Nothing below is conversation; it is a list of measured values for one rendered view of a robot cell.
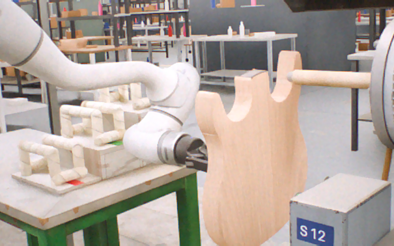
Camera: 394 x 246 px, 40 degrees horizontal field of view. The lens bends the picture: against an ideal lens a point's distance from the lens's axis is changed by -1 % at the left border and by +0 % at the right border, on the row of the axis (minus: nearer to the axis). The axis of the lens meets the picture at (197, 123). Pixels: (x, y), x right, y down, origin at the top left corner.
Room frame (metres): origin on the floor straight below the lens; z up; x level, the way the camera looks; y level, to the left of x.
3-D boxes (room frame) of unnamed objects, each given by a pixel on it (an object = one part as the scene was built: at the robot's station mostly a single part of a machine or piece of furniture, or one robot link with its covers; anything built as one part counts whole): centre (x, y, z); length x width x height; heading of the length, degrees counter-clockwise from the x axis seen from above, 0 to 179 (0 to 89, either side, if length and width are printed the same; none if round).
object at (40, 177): (1.56, 0.44, 0.94); 0.27 x 0.15 x 0.01; 47
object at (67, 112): (1.64, 0.36, 1.12); 0.20 x 0.03 x 0.03; 46
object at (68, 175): (1.49, 0.37, 0.96); 0.11 x 0.03 x 0.03; 137
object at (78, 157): (1.53, 0.35, 0.99); 0.03 x 0.03 x 0.09
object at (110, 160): (1.67, 0.33, 0.98); 0.27 x 0.16 x 0.09; 47
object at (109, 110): (1.70, 0.30, 1.12); 0.20 x 0.03 x 0.03; 46
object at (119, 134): (1.61, 0.26, 1.04); 0.11 x 0.03 x 0.03; 137
